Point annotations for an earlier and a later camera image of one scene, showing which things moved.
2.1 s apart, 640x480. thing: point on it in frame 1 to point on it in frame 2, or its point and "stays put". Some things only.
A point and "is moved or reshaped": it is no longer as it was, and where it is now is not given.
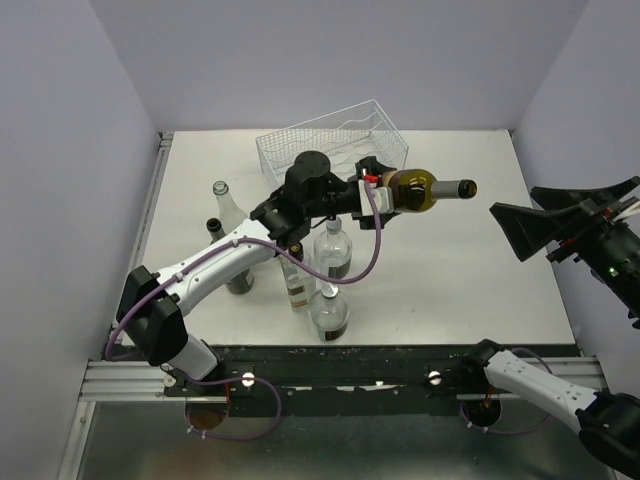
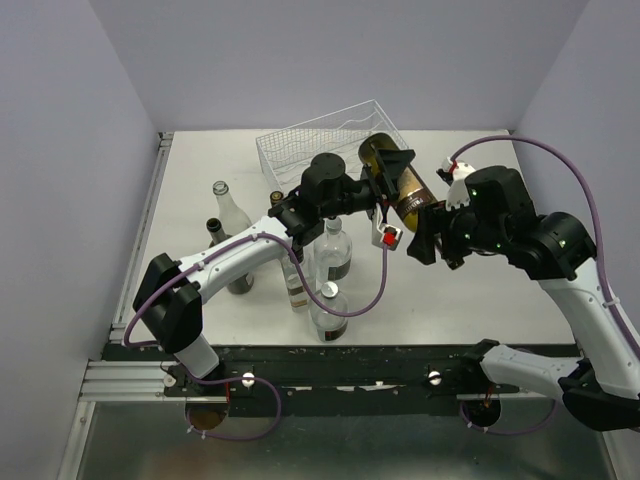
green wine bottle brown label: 416,189 is moved or reshaped
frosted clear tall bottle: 230,214 stays put
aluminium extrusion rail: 126,381 stays put
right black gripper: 525,228 to 433,218
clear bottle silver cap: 329,313 stays put
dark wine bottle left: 242,284 stays put
